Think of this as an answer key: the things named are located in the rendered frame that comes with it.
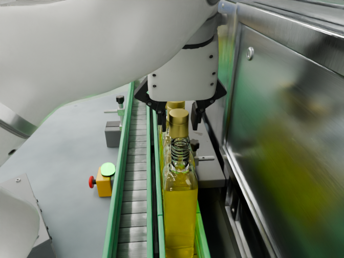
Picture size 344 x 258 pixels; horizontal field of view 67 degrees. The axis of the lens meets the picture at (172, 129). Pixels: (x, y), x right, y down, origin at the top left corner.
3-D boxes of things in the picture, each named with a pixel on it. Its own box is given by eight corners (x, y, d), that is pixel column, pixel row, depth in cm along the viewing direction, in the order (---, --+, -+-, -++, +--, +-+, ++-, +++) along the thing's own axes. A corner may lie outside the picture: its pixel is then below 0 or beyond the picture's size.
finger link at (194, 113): (212, 88, 42) (207, 117, 47) (193, 89, 42) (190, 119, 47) (216, 101, 40) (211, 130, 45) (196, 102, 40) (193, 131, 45)
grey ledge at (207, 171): (222, 203, 76) (226, 174, 70) (192, 205, 75) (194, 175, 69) (183, 84, 157) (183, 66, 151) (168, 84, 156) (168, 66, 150)
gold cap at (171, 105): (185, 123, 49) (186, 102, 47) (167, 123, 49) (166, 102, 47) (184, 114, 53) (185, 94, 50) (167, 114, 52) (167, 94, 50)
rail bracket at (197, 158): (213, 186, 69) (217, 145, 62) (187, 187, 69) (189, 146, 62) (210, 176, 73) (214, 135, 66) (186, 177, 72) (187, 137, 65)
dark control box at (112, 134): (126, 147, 106) (124, 130, 102) (107, 148, 106) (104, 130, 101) (127, 136, 113) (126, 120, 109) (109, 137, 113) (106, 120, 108)
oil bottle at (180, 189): (193, 258, 51) (199, 176, 40) (165, 260, 51) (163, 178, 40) (190, 234, 56) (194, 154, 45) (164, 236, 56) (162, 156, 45)
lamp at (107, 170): (114, 176, 80) (113, 169, 78) (100, 177, 80) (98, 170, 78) (116, 167, 84) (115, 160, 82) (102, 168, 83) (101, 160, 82)
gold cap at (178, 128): (190, 139, 45) (191, 116, 43) (169, 140, 44) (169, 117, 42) (187, 128, 48) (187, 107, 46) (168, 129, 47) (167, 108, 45)
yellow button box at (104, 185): (121, 197, 83) (118, 179, 79) (97, 198, 82) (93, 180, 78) (122, 181, 89) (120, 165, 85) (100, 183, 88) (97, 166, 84)
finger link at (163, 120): (165, 90, 42) (164, 120, 47) (145, 90, 41) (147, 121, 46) (166, 103, 40) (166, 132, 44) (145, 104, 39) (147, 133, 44)
